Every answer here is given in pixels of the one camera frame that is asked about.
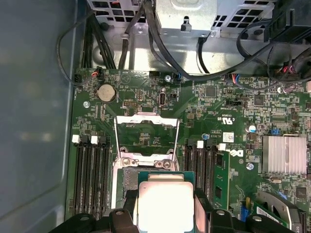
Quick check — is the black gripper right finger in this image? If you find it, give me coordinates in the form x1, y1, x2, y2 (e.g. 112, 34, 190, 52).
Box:
195, 188, 292, 233

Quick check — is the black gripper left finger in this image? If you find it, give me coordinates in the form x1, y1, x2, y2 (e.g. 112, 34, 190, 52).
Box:
55, 189, 138, 233

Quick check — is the silver CPU green edge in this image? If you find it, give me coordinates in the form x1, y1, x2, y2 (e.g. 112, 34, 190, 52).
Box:
137, 171, 196, 233

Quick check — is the metal socket cover frame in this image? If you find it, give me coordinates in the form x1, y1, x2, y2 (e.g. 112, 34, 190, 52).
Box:
113, 112, 181, 163

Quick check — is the CPU socket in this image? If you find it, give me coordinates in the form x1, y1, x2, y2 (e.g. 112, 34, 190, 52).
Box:
111, 152, 181, 212

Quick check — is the green RAM stick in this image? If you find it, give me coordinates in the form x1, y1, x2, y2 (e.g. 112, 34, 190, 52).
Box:
213, 150, 231, 211

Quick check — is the graphics card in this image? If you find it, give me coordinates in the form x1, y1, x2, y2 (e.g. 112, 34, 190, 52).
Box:
250, 190, 307, 233

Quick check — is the silver finned heat sink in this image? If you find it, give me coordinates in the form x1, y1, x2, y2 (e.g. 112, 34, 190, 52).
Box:
261, 135, 308, 174

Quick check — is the green motherboard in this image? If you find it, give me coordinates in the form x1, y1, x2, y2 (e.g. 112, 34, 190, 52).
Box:
64, 67, 311, 233

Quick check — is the silver coin cell battery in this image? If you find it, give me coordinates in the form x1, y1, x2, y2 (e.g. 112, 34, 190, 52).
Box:
97, 83, 117, 104

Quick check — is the black and silver PC case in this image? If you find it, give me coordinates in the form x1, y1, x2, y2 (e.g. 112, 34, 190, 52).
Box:
0, 0, 311, 233

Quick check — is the short black cable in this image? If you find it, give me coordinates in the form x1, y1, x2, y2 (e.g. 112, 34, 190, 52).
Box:
197, 36, 211, 74

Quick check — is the grey round cable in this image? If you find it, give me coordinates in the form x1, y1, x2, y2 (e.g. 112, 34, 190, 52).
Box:
118, 0, 148, 71

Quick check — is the thick black cable bundle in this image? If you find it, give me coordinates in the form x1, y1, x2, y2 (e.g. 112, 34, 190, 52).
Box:
236, 14, 311, 92

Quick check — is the grey flat data cable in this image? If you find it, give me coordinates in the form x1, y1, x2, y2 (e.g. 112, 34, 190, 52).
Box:
143, 0, 221, 82

